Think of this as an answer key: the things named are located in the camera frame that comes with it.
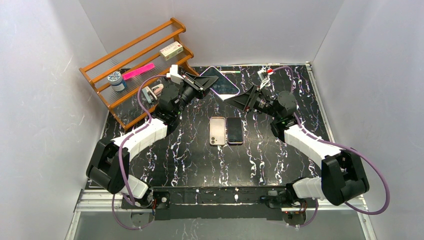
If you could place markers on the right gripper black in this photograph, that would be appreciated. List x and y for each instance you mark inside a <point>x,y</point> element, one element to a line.
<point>250,100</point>

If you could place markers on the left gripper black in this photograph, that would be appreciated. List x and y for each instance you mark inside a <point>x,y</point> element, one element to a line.
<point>196,88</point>

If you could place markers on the phone with pink edge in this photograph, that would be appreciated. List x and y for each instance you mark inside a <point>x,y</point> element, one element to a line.
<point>235,134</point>

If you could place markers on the clear beige phone case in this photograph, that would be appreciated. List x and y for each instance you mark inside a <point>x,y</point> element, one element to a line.
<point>217,131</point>

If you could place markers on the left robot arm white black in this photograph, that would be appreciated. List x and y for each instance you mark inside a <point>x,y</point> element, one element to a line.
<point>110,161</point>

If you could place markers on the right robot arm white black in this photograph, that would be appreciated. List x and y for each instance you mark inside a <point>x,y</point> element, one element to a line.
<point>342,173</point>

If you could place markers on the white green pen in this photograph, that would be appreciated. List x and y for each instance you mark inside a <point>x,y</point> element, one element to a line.
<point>230,72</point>

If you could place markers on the white box with red label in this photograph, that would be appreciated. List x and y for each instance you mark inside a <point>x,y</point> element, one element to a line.
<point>171,50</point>

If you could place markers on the pink mini stapler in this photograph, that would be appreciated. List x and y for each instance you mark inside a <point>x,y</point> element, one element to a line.
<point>157,89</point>

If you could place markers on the neon pink flat strip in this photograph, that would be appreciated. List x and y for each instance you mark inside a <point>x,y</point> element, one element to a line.
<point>133,73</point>

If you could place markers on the orange wooden shelf rack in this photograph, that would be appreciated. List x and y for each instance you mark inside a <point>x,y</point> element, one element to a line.
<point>129,57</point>

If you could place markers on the white jar patterned lid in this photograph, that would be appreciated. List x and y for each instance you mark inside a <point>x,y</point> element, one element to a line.
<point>116,81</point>

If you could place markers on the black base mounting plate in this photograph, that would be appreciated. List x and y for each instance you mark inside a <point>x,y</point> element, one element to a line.
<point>263,202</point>

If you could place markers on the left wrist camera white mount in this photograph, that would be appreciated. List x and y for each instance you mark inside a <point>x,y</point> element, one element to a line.
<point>173,74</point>

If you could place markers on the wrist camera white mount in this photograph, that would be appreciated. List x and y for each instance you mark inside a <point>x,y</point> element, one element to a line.
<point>173,74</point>
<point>264,76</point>

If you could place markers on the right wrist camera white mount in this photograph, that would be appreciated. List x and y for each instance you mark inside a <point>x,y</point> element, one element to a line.
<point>264,76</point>

